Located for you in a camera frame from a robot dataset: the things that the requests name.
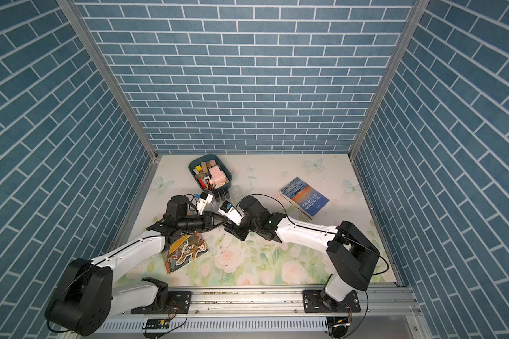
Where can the yellow illustrated book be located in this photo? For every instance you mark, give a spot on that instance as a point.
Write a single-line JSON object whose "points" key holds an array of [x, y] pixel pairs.
{"points": [[183, 251]]}

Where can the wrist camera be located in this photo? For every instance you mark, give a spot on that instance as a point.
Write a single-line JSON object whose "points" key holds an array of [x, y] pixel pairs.
{"points": [[204, 200], [228, 210]]}

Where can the circuit board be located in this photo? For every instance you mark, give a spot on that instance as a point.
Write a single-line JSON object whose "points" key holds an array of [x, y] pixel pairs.
{"points": [[156, 325], [338, 327]]}

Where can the right circuit board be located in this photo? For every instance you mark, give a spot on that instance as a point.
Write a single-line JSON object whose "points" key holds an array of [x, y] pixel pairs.
{"points": [[338, 327]]}

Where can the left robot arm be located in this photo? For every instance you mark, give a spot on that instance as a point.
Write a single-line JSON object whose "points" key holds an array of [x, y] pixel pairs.
{"points": [[86, 295]]}

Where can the clear acrylic lipstick organizer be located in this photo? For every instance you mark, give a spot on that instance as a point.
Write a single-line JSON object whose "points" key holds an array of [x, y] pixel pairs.
{"points": [[216, 204]]}

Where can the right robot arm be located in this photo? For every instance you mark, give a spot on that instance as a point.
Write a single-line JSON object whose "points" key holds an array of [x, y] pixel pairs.
{"points": [[353, 256]]}

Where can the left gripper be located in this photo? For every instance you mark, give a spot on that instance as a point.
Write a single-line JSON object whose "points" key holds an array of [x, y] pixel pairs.
{"points": [[207, 220]]}

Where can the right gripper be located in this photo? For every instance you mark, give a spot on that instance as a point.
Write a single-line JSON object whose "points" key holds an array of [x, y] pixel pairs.
{"points": [[237, 232]]}

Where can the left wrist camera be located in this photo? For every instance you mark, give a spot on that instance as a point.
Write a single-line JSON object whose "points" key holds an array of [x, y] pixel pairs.
{"points": [[204, 200]]}

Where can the left circuit board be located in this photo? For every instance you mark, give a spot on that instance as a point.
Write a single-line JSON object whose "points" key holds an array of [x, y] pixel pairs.
{"points": [[156, 325]]}

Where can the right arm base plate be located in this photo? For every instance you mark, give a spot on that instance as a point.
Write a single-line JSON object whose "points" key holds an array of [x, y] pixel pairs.
{"points": [[317, 301]]}

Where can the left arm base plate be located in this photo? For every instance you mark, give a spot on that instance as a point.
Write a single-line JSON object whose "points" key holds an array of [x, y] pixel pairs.
{"points": [[165, 301]]}

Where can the aluminium mounting rail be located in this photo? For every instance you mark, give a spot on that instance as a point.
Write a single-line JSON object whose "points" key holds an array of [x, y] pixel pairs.
{"points": [[378, 300]]}

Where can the teal plastic bin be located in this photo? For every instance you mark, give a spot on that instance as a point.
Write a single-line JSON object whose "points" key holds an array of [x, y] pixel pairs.
{"points": [[199, 169]]}

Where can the pink box in bin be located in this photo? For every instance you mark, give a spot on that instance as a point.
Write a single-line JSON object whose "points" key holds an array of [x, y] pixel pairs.
{"points": [[217, 175]]}

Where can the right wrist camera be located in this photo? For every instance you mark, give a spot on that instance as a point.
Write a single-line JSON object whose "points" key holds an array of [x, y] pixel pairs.
{"points": [[228, 210]]}

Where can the blue book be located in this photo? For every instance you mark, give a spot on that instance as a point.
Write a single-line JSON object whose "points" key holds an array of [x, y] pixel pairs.
{"points": [[303, 196]]}

